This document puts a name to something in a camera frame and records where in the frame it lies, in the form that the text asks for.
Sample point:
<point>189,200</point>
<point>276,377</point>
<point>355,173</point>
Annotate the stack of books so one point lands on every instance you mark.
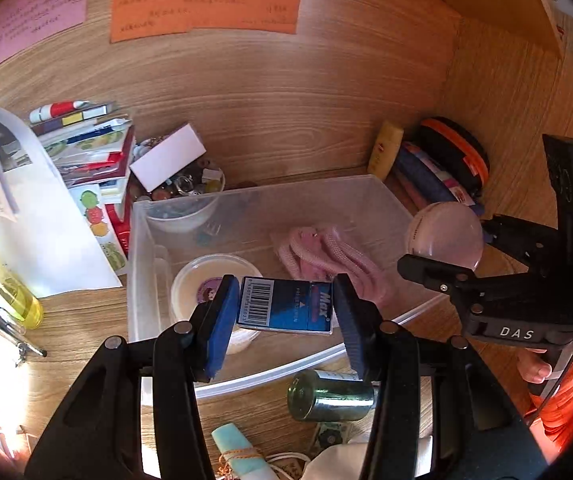
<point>96,160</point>

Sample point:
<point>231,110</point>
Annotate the blue staple box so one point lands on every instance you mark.
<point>286,305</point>

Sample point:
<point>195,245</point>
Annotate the round white lidded container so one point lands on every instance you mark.
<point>201,280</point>

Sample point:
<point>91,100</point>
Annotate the wooden desktop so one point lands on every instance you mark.
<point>81,320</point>

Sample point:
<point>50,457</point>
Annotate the yellow tube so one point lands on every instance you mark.
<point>385,150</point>

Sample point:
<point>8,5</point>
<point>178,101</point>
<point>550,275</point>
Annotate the pink knitted cloth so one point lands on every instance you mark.
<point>316,255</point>

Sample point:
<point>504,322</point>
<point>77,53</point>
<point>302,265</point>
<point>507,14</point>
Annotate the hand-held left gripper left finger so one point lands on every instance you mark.
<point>221,320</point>

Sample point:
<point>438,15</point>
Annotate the orange paper note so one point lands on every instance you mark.
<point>191,10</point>

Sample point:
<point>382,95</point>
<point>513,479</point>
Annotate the pink round lamp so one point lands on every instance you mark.
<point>446,235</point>

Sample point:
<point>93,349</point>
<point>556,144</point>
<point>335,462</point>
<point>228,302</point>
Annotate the blue pencil case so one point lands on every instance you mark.
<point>426,180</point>

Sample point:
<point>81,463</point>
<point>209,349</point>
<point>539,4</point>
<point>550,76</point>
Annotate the white paper sheet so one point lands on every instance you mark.
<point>51,240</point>

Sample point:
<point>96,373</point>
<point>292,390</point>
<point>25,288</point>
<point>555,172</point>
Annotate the dark green glass bottle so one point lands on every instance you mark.
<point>326,397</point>

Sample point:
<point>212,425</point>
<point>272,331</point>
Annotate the clear plastic box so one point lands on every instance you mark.
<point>139,280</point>

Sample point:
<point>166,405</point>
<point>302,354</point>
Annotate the teal paper roll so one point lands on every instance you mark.
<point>236,447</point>

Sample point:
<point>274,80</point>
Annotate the small white box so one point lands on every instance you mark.
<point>166,157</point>

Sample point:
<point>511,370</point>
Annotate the person's right hand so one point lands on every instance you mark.
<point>533,367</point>

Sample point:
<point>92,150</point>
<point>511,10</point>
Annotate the white cloth pouch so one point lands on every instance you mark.
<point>336,465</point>

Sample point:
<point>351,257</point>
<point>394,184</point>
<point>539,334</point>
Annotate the pink paper note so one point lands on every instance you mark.
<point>36,10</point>

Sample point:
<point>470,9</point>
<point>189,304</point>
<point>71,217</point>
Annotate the red white marker pen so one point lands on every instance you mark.
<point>56,110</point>

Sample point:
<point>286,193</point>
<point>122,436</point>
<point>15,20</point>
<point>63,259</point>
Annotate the silver pen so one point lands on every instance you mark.
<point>26,345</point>

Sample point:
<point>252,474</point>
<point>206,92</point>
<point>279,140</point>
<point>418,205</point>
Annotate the white bowl of beads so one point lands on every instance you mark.
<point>181,215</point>

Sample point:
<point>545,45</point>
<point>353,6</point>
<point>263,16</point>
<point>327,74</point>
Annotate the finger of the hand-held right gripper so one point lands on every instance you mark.
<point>516,235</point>
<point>431,275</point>

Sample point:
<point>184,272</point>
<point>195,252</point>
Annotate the fruit sticker sheet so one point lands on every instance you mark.
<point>99,230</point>

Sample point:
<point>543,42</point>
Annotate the yellow liquid bottle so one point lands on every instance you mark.
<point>21,300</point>

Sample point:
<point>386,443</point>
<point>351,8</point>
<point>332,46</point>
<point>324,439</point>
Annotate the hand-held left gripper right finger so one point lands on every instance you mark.
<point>351,330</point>

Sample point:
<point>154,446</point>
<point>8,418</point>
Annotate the green patterned small packet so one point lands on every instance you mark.
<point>329,437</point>

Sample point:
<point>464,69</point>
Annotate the black orange zip case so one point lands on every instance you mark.
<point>451,135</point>

